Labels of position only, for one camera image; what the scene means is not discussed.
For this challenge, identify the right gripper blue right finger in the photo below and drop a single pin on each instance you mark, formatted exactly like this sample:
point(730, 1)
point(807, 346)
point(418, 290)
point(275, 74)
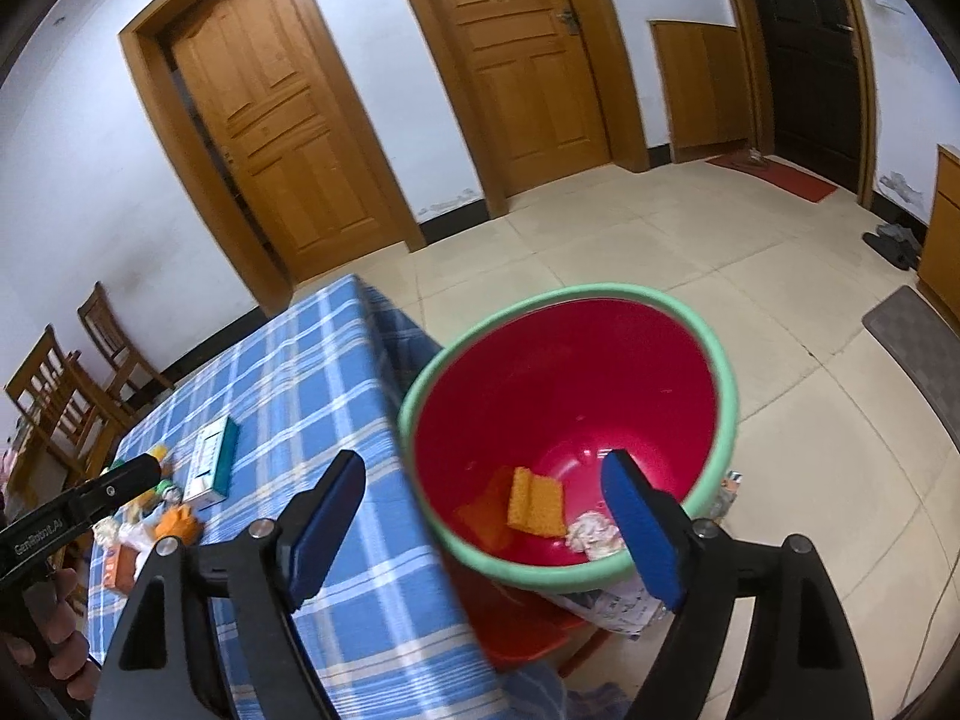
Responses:
point(653, 526)

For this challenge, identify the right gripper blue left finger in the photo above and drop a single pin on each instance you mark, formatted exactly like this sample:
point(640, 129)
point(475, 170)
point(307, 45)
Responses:
point(316, 523)

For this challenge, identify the cream paper ball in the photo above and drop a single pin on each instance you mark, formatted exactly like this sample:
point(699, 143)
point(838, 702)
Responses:
point(594, 535)

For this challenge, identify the white teal medicine box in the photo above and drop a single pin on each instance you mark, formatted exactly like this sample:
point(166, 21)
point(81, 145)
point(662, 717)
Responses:
point(211, 464)

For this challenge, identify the orange wrapper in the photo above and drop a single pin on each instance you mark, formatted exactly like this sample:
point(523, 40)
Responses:
point(179, 521)

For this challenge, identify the orange cardboard box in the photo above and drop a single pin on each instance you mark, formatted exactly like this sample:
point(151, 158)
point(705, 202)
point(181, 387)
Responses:
point(120, 569)

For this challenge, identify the person left hand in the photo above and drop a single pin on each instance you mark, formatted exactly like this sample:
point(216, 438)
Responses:
point(42, 640)

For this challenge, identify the newspaper under basin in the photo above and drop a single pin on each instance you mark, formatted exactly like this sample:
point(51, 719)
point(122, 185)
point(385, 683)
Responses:
point(625, 608)

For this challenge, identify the wooden chair near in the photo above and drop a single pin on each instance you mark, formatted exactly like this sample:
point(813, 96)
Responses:
point(71, 417)

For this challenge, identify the wooden chair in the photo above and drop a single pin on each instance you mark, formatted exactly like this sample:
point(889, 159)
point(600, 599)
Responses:
point(130, 372)
point(71, 417)

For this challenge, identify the red plastic stool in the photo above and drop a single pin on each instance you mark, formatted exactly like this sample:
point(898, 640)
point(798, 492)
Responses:
point(515, 628)

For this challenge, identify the red basin green rim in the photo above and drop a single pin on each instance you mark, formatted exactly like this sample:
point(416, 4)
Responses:
point(553, 384)

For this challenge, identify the wooden chair far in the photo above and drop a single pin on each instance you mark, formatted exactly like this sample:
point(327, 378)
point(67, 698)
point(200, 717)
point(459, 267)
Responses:
point(130, 372)

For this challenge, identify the grey floor mat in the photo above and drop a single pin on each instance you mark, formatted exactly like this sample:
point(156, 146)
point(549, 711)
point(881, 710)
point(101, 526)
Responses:
point(926, 348)

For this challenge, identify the red doormat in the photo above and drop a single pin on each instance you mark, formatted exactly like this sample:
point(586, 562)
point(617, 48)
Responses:
point(803, 184)

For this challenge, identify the dark slippers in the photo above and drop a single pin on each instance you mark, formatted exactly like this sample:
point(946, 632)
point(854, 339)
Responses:
point(896, 244)

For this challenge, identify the wooden sideboard cabinet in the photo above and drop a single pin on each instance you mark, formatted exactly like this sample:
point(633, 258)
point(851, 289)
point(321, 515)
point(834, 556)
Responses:
point(939, 266)

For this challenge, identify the left wooden door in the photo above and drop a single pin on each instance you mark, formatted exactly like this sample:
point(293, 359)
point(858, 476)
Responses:
point(268, 105)

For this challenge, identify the low wooden cabinet door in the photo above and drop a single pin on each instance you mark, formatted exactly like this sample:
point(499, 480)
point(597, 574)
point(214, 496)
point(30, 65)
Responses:
point(705, 87)

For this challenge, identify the black entrance door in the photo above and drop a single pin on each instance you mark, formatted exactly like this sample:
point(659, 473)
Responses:
point(815, 86)

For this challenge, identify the right wooden door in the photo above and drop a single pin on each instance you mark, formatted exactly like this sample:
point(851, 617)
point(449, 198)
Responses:
point(527, 68)

